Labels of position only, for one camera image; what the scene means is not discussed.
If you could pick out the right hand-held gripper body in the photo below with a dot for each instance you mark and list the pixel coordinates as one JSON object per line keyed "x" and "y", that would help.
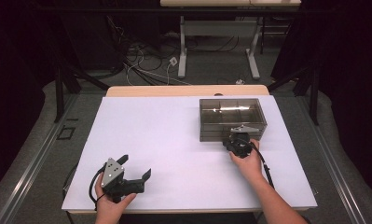
{"x": 241, "y": 144}

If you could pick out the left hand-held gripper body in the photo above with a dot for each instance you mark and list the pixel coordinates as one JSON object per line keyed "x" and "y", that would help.
{"x": 112, "y": 174}

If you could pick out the smoky clear drawer organizer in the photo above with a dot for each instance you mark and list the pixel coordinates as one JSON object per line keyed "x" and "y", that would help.
{"x": 230, "y": 112}

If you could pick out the person's right hand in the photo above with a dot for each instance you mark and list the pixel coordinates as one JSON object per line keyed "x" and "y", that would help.
{"x": 250, "y": 166}

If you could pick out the person's left hand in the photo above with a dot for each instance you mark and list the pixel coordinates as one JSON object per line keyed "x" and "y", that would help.
{"x": 109, "y": 208}

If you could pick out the white table cover sheet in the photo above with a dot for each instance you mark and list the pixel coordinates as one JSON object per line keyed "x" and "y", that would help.
{"x": 158, "y": 140}

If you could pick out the small white plug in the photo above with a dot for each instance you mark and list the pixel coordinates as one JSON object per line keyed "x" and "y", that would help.
{"x": 239, "y": 81}

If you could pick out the black metal stand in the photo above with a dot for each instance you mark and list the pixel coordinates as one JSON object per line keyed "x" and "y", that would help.
{"x": 313, "y": 93}
{"x": 59, "y": 93}

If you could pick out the white power plug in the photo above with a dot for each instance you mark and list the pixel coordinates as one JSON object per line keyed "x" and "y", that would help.
{"x": 173, "y": 61}

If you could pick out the white-legged desk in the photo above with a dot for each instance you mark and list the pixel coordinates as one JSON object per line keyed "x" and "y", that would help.
{"x": 217, "y": 28}

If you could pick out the black curtain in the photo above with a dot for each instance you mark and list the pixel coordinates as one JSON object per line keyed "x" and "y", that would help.
{"x": 12, "y": 77}
{"x": 354, "y": 77}

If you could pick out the black crossbar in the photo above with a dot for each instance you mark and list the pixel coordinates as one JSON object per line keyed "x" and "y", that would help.
{"x": 143, "y": 10}

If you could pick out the aluminium floor rail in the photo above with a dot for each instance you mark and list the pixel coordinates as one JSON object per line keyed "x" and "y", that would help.
{"x": 28, "y": 168}
{"x": 336, "y": 168}

